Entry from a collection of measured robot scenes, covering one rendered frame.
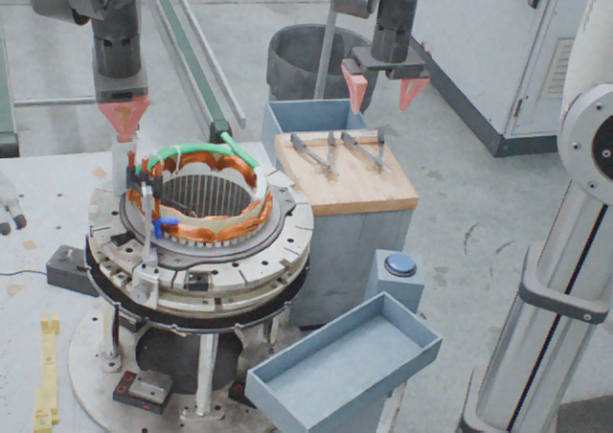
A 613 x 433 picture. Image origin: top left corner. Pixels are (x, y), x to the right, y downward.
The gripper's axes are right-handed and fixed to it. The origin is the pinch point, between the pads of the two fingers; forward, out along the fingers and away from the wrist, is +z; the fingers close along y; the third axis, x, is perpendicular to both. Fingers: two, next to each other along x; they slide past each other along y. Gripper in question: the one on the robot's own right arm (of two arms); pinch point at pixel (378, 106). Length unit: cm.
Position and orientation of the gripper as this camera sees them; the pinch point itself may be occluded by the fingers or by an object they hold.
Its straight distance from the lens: 140.7
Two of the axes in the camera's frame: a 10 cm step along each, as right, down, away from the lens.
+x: 2.9, 5.8, -7.6
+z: -1.1, 8.1, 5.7
